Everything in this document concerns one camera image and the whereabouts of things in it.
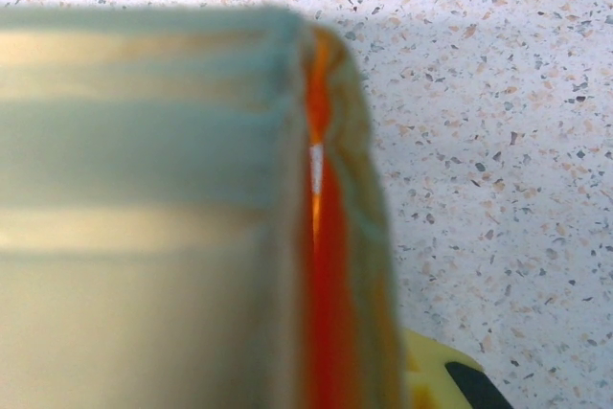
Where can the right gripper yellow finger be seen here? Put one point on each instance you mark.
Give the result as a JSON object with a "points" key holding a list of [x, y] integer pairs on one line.
{"points": [[431, 380]]}

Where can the yellow paper box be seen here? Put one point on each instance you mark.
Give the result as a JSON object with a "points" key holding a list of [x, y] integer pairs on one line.
{"points": [[143, 188]]}

